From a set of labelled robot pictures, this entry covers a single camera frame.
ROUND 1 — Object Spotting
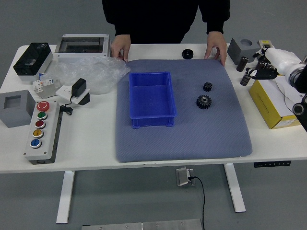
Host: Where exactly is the silver floor socket box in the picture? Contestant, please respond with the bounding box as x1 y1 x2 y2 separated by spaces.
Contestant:
176 167 196 187

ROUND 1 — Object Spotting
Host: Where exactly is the black table control panel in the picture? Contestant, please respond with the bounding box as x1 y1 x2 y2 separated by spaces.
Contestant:
254 160 292 168

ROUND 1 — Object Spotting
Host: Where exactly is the silver metal plate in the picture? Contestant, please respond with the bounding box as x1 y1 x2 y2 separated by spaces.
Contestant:
81 218 203 230

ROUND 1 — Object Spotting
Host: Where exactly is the blue-grey padded mat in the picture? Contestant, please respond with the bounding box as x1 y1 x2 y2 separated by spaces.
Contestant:
115 58 253 163

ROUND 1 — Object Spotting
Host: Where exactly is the blue plastic box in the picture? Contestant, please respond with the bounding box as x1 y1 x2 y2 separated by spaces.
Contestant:
129 71 178 129

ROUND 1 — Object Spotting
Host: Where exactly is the black round nut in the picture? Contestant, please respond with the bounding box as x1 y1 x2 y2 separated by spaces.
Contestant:
181 48 194 60

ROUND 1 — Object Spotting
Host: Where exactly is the black box with white base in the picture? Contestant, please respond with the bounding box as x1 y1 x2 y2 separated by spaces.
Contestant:
13 42 54 83

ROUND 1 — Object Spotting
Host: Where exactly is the black power adapter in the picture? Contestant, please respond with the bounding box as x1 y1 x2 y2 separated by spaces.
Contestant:
70 78 87 98

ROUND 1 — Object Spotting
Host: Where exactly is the white table leg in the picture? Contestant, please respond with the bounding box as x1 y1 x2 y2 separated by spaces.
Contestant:
223 163 247 213
56 170 75 225

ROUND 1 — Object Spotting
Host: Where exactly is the black adapter cord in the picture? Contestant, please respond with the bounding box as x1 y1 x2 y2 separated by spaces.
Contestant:
59 95 75 116

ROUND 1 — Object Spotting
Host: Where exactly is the white circuit breaker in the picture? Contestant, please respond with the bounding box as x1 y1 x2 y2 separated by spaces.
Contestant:
32 78 62 99

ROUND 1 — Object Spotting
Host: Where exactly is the big black gear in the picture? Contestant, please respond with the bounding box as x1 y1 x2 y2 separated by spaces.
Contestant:
196 94 212 110

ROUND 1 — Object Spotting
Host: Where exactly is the person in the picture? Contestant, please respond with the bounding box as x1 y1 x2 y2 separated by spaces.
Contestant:
102 0 230 44

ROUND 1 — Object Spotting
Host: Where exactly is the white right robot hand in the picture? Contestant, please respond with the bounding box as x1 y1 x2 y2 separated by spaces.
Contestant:
246 47 303 81

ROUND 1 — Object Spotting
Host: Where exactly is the person's left hand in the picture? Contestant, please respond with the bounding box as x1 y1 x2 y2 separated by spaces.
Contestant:
204 31 228 67

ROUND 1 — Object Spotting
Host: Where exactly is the black floor cable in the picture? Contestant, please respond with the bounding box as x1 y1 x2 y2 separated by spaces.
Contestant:
189 176 206 230

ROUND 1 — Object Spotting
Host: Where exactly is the person's right hand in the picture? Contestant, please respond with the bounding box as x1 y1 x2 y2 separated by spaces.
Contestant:
110 34 132 62

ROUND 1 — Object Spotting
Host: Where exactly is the grey block with round hole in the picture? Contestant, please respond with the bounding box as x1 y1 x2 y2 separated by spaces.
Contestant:
227 37 261 65

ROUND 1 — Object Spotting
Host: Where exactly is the grey five-button control box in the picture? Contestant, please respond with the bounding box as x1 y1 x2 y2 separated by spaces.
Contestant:
23 100 63 165

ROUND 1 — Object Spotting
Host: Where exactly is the yellow and white cardboard box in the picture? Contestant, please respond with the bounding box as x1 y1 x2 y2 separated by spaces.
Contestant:
248 74 304 130

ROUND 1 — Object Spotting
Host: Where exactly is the grey enclosure with clear lid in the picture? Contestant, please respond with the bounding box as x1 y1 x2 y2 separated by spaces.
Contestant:
54 34 113 59

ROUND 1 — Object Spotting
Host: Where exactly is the grey switch box red button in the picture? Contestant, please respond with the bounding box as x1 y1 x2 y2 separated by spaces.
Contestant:
258 39 274 49

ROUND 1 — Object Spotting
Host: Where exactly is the white wall socket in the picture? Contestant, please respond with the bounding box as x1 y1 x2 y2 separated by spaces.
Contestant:
55 85 91 105

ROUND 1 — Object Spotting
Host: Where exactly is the clear plastic bag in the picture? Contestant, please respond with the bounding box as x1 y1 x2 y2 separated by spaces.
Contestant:
40 56 131 95

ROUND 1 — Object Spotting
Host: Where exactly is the grey block with square hole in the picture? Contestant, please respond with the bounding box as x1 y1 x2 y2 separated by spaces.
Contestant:
0 90 36 128

